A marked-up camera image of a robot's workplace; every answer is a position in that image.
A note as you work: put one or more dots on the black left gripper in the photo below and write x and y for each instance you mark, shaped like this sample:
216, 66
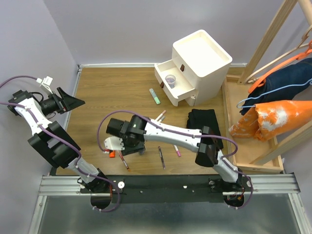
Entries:
68, 102

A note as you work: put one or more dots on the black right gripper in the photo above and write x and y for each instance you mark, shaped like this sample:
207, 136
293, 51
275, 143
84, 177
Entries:
129, 151

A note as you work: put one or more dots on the white bottom drawer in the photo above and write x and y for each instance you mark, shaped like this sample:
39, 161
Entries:
181, 92

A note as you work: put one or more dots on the translucent purple cup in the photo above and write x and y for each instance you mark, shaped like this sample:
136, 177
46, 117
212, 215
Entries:
171, 80

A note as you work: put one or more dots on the white drawer cabinet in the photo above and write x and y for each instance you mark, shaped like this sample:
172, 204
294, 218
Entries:
206, 64

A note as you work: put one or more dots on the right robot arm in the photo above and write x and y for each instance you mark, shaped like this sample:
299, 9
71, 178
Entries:
127, 135

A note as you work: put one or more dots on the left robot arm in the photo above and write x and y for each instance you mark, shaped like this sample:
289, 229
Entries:
51, 141

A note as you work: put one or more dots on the red pen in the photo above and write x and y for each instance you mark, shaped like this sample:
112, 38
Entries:
123, 160

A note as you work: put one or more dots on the orange black highlighter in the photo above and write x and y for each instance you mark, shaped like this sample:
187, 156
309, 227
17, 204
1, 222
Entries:
112, 155

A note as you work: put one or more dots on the dark purple pen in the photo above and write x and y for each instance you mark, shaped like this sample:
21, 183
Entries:
161, 157

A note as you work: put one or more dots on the beige tip marker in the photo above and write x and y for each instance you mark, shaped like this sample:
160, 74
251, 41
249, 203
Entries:
160, 116

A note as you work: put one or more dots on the green grey highlighter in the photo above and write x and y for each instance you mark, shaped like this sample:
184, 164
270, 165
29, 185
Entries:
154, 96

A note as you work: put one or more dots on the pink tip marker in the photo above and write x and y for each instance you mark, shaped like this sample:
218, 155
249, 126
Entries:
177, 151

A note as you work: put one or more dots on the black mounting base bar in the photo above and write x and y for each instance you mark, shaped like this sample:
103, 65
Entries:
171, 189

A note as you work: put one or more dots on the black folded cloth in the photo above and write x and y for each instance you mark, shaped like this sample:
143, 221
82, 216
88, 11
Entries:
198, 118

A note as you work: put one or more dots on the wooden clothes rack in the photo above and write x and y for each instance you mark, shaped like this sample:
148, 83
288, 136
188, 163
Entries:
253, 155

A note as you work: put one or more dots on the orange white garment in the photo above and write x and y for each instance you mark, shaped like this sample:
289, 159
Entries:
267, 120

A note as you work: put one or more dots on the wooden hanger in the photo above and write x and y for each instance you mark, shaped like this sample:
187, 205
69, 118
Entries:
275, 58

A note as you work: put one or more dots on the orange hanger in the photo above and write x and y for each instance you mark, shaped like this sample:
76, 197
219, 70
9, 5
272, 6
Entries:
261, 80

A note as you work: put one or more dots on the dark blue jeans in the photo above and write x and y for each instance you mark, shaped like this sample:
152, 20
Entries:
293, 74

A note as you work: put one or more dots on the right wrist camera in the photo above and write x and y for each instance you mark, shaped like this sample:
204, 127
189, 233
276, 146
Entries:
113, 143

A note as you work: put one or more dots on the light blue wire hanger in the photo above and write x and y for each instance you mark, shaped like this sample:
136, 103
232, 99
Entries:
309, 82

